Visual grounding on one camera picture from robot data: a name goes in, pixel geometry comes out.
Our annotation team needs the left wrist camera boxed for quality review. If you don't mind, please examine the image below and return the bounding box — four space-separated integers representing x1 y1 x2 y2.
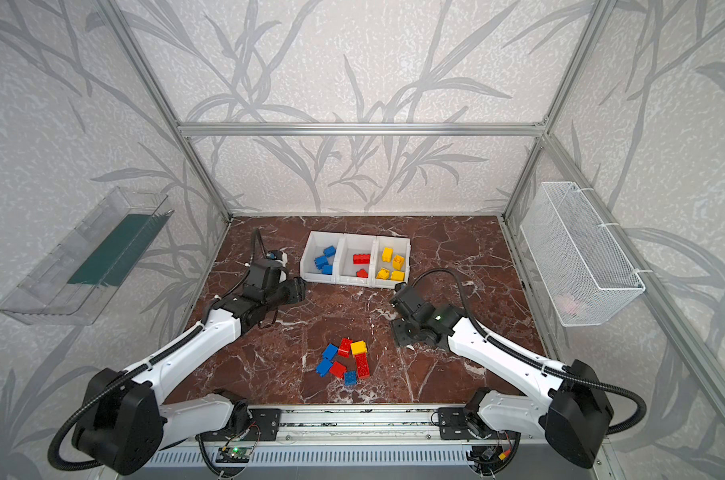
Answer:
266 250 288 266

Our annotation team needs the clear acrylic wall shelf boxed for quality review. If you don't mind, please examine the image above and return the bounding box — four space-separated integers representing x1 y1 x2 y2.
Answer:
0 187 174 326

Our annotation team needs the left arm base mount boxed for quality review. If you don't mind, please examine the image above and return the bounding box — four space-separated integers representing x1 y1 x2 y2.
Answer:
218 408 282 442

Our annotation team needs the red lego brick middle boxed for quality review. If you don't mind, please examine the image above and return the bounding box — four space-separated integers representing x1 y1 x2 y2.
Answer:
338 338 352 358

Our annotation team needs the white wire mesh basket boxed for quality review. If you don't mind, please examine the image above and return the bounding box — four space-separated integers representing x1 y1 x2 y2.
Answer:
520 181 645 327

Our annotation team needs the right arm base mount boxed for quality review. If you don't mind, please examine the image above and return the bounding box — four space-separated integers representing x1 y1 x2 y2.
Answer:
432 407 516 441

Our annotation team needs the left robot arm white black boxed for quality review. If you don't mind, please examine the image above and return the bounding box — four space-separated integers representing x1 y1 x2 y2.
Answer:
48 250 306 475

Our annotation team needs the blue lego brick bottom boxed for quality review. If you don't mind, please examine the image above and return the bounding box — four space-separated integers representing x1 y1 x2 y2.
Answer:
344 371 358 386

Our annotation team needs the red long lego brick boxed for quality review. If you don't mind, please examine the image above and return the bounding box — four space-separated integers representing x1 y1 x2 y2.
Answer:
354 352 370 379

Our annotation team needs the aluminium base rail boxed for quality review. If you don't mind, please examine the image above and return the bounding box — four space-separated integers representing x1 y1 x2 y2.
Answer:
103 403 609 448

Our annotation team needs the white three-compartment sorting bin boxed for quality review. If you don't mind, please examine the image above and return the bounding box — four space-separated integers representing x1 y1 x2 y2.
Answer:
300 231 411 289

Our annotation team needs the pink object in basket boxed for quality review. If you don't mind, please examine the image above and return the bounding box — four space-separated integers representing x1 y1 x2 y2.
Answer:
555 294 585 317

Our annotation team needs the blue lego brick mid-left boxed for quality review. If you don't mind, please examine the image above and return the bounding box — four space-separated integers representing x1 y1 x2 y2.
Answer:
322 344 338 361

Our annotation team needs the green circuit board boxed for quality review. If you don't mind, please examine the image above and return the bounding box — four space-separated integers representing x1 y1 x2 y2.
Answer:
216 447 254 464

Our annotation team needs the red long lego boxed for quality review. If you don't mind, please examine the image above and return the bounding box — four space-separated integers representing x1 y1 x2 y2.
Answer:
352 254 370 265

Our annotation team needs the red lego brick lower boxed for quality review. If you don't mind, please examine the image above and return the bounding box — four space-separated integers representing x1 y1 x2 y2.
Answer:
328 362 348 380

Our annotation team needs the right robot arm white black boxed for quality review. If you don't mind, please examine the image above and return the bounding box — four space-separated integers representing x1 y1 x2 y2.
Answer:
390 282 647 468

